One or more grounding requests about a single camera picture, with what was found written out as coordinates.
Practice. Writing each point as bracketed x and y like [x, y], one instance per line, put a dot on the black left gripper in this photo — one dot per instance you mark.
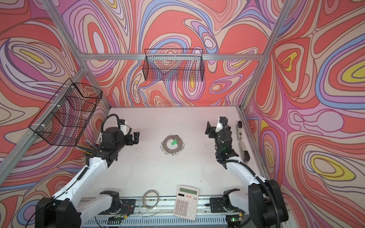
[136, 137]

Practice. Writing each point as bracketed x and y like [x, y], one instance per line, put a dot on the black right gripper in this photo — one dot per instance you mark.
[213, 131]

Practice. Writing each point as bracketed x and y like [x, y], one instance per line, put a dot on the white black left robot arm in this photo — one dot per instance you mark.
[65, 209]

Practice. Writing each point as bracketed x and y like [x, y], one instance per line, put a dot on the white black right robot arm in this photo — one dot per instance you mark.
[263, 200]

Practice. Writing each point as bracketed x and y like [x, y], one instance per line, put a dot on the white black remote control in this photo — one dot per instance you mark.
[239, 130]

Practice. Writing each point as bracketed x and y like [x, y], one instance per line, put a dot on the red pencil cup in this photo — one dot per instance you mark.
[87, 147]

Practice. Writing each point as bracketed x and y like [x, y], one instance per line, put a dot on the clear tape roll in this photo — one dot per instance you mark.
[150, 199]

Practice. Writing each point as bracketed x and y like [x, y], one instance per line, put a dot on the white desk calculator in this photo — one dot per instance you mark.
[186, 202]

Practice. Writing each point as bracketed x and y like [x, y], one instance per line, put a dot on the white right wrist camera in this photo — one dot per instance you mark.
[222, 124]

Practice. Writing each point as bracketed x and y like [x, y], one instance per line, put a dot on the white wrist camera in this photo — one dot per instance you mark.
[124, 127]
[222, 124]

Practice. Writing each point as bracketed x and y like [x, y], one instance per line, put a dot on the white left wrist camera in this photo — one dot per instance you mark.
[124, 127]

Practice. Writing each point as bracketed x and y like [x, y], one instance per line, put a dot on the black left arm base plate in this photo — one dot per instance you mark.
[126, 207]

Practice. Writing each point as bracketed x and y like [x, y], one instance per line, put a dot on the black wire basket back wall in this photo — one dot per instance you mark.
[168, 64]

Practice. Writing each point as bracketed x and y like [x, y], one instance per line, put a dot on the black wire basket wall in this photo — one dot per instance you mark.
[62, 121]
[168, 64]

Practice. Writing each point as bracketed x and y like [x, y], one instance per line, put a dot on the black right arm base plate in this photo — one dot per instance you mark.
[231, 201]

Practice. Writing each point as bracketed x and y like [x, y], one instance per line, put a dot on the black wire basket left wall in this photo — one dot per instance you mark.
[62, 121]

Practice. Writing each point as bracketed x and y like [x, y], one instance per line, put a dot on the aluminium front rail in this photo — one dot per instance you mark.
[162, 216]

